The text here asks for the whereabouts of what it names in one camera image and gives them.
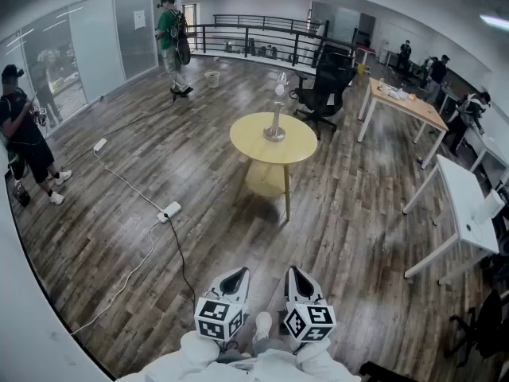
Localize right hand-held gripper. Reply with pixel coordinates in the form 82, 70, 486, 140
282, 266, 337, 344

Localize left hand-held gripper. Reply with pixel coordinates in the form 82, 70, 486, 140
193, 267, 251, 343

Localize silver desk lamp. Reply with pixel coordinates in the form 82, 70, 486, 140
262, 72, 289, 142

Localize person's left forearm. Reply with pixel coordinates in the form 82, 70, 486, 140
177, 329, 239, 373

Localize person's right forearm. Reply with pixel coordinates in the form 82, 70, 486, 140
292, 338, 339, 373

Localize wooden top desk white legs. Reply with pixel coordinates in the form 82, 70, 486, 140
356, 76, 449, 170

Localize person's white shoe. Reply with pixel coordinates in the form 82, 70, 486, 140
253, 311, 274, 344

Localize person's gray trousers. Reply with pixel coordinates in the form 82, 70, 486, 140
214, 336, 297, 364

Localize person's white top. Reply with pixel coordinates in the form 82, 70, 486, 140
115, 348, 363, 382

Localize large white power strip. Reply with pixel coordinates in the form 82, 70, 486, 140
156, 201, 182, 224

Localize yellow round side table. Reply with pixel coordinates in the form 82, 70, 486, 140
229, 111, 319, 222

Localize black swivel chair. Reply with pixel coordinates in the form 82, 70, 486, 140
444, 288, 509, 361

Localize black office chair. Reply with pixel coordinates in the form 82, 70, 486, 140
289, 52, 358, 139

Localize white desktop device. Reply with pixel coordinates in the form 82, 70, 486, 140
471, 189, 506, 225

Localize clutter of small packages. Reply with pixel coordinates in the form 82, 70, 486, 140
377, 76, 418, 102

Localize black metal railing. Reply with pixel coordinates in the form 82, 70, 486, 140
185, 13, 359, 69

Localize white ceiling tube light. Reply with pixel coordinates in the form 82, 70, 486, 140
480, 14, 509, 31

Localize black power cable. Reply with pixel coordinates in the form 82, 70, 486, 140
69, 92, 178, 166
165, 216, 196, 308

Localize white power cable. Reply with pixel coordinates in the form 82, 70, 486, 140
69, 217, 166, 336
93, 149, 165, 214

